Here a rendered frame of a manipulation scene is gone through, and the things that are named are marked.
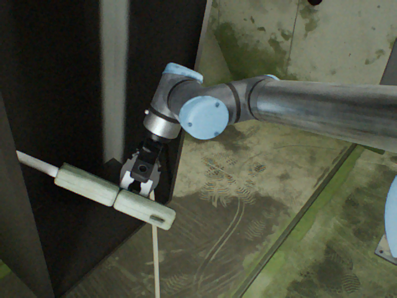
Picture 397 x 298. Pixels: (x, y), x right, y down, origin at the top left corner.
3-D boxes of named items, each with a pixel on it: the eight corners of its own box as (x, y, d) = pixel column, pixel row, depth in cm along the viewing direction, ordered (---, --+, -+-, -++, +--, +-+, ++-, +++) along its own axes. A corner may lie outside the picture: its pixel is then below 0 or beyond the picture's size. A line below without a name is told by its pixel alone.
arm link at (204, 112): (240, 94, 70) (213, 73, 79) (186, 105, 66) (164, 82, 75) (238, 135, 75) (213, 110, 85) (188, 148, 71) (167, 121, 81)
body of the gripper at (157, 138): (158, 169, 97) (175, 131, 93) (153, 183, 89) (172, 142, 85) (132, 158, 96) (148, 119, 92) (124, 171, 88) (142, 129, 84)
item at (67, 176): (182, 182, 108) (175, 221, 87) (176, 195, 110) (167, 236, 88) (29, 116, 102) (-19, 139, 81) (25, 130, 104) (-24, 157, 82)
